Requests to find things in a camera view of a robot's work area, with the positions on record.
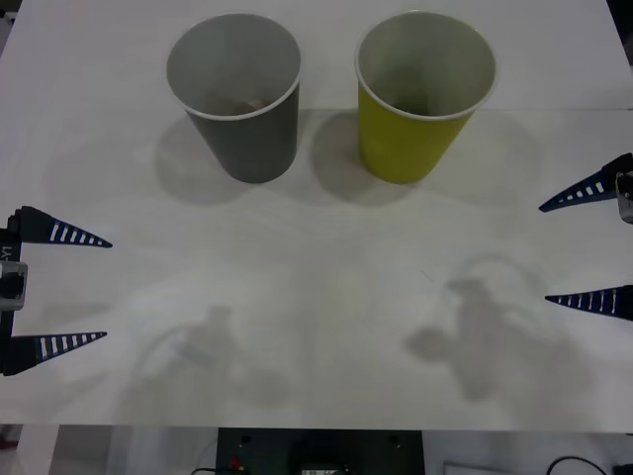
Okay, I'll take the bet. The grey plastic waste bin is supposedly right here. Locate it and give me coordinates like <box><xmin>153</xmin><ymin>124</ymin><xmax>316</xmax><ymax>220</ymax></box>
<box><xmin>165</xmin><ymin>12</ymin><xmax>304</xmax><ymax>185</ymax></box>

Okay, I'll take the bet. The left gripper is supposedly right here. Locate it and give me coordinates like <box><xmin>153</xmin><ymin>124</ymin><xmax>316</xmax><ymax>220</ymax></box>
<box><xmin>0</xmin><ymin>204</ymin><xmax>114</xmax><ymax>378</ymax></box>

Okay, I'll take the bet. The black robot torso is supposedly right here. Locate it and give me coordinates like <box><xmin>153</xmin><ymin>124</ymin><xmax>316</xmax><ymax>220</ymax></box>
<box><xmin>216</xmin><ymin>427</ymin><xmax>424</xmax><ymax>475</ymax></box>

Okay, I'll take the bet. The yellow-green plastic waste bin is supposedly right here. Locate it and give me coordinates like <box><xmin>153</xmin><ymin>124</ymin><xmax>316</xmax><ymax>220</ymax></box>
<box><xmin>353</xmin><ymin>11</ymin><xmax>498</xmax><ymax>186</ymax></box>

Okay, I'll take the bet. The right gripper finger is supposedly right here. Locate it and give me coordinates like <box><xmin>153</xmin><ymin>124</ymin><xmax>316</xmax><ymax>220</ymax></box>
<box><xmin>538</xmin><ymin>152</ymin><xmax>633</xmax><ymax>214</ymax></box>
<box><xmin>544</xmin><ymin>283</ymin><xmax>633</xmax><ymax>322</ymax></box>

